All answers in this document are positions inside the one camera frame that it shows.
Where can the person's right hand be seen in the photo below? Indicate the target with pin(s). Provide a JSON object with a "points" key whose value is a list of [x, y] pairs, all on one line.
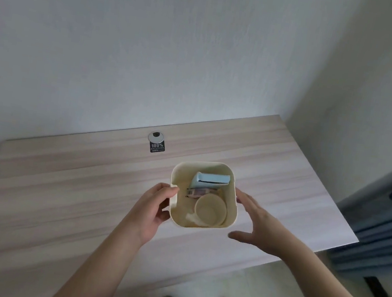
{"points": [[265, 227]]}

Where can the person's left hand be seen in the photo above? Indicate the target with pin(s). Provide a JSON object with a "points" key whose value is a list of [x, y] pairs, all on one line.
{"points": [[144, 212]]}

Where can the person's left thumb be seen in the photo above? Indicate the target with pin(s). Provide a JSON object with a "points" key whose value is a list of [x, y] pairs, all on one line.
{"points": [[164, 216]]}

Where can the person's right thumb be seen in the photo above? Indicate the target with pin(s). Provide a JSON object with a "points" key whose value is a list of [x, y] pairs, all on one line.
{"points": [[240, 236]]}

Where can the cream square plastic bin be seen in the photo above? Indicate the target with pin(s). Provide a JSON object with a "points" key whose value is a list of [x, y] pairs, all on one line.
{"points": [[181, 173]]}

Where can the person's left forearm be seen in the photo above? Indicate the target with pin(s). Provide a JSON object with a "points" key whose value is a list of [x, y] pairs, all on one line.
{"points": [[94, 272]]}

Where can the cream plastic cup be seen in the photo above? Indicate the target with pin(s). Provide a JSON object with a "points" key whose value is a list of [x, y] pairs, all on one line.
{"points": [[210, 209]]}

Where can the small pink packet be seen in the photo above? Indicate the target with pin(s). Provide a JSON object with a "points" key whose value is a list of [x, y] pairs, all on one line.
{"points": [[198, 192]]}

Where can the light blue box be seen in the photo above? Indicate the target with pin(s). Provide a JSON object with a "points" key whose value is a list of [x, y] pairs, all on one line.
{"points": [[209, 180]]}

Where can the black sticker label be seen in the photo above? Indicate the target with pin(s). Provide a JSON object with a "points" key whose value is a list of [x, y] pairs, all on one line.
{"points": [[157, 146]]}

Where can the blue-grey curtain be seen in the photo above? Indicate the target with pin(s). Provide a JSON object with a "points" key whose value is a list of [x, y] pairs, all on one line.
{"points": [[385, 233]]}

